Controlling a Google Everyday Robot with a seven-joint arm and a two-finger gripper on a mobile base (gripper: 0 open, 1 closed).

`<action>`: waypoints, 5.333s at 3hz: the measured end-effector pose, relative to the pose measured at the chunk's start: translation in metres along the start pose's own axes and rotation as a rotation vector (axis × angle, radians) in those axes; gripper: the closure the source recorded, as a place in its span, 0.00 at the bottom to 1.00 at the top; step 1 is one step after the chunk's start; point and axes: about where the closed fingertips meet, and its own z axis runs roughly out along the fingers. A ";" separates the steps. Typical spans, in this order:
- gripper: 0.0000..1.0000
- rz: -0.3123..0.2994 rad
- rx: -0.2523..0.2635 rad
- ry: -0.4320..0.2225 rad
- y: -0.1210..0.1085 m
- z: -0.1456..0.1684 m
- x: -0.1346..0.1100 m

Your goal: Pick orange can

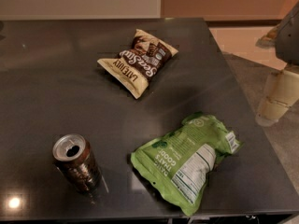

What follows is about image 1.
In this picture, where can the brown orange soda can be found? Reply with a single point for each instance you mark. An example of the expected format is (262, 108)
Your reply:
(73, 156)

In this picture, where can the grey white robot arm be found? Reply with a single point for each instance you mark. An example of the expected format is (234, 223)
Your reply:
(281, 90)

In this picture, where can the cream brown chip bag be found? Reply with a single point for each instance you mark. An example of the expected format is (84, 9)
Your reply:
(134, 68)

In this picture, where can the green snack bag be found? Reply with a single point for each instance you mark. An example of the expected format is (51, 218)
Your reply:
(178, 163)

